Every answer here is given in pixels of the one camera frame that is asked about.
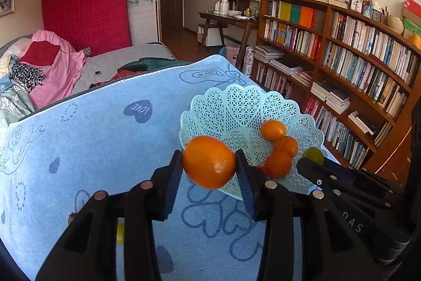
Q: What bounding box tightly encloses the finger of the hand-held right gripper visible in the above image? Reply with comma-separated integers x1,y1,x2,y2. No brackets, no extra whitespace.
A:
297,157,392,209
324,159,404,199

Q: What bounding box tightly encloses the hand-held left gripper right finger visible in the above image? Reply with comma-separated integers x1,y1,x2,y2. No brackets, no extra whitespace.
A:
234,149,385,281

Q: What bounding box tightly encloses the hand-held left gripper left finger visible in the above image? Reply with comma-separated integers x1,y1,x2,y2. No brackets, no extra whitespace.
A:
34,149,183,281

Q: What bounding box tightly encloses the yellowish green tomato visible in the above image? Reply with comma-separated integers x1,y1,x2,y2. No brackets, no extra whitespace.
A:
302,148,324,166

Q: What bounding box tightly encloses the small orange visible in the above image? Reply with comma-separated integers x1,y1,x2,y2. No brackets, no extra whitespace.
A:
260,120,287,141
264,151,293,179
273,135,299,158

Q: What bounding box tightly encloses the large orange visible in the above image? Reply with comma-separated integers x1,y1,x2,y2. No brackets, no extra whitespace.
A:
182,136,237,190

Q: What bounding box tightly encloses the light blue lattice plastic basket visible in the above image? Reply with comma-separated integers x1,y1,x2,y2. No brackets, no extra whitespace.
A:
179,83,325,201

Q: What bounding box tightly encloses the blue printed towel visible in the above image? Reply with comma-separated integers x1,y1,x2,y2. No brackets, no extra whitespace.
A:
0,55,331,281

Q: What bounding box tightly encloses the wooden bookshelf with books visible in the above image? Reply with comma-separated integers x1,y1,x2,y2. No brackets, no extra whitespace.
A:
245,0,421,171

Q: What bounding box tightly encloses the dark green cloth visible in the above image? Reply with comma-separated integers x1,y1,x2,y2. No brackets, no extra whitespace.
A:
117,58,193,73

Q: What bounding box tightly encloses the pink waste bin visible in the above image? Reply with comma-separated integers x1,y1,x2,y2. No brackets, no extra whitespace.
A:
225,44,242,67

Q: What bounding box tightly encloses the bed with clothes pile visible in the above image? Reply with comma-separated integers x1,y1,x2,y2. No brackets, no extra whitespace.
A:
71,41,178,95

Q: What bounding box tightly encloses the white box under desk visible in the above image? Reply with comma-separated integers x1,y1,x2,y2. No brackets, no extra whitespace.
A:
197,23,226,47

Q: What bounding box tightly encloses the woven round basket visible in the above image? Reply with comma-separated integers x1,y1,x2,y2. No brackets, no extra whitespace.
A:
387,15,404,34

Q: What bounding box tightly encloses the pink blanket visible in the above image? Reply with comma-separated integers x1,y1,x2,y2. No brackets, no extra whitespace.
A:
19,30,89,110

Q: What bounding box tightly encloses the dark wooden desk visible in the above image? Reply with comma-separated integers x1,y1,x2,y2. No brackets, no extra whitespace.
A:
198,12,260,69

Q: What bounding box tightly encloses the floral quilt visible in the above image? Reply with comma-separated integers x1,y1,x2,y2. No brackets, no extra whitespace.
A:
0,55,37,128

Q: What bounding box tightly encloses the leopard print cloth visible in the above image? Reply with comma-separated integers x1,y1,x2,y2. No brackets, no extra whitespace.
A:
8,62,46,91

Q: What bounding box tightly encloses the red upright mattress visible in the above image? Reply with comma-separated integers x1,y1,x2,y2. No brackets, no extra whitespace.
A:
41,0,133,55

